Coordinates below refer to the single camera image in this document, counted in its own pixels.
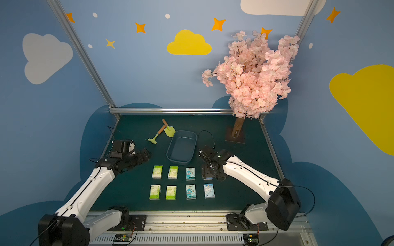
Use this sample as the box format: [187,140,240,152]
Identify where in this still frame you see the blue pocket tissue pack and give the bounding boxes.
[186,168,196,181]

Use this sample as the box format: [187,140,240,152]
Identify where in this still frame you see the green pocket tissue pack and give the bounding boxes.
[152,166,163,179]

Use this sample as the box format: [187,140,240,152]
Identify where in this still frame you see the blue plastic storage box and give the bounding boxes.
[166,130,198,166]

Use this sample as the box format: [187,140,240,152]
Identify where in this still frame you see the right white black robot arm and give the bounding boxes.
[199,146,316,231]

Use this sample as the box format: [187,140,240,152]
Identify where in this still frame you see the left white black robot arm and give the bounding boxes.
[34,149,152,246]

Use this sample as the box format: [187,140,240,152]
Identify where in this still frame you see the green toy rake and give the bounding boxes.
[146,125,166,145]

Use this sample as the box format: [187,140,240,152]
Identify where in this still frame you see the green toy shovel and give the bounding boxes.
[162,119,176,138]

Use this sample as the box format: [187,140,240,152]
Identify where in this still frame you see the right green circuit board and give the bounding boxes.
[243,234,259,246]

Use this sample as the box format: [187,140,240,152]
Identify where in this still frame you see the green circuit board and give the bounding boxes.
[113,234,132,244]
[243,234,259,246]

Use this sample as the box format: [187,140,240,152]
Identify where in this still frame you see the left green circuit board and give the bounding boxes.
[113,234,132,244]

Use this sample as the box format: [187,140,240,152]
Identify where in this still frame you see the pink cherry blossom tree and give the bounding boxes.
[202,30,300,142]

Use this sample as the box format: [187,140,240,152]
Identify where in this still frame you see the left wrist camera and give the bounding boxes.
[109,140,135,159]

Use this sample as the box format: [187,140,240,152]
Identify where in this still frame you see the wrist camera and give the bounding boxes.
[109,140,135,159]
[199,145,217,164]

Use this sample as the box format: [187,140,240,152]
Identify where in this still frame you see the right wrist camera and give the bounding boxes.
[199,145,217,164]

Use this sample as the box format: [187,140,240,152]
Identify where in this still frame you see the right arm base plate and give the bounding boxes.
[226,213,268,232]

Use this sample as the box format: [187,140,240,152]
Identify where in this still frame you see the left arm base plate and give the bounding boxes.
[108,214,147,232]

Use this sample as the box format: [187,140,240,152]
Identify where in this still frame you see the aluminium rail frame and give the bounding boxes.
[90,210,318,246]

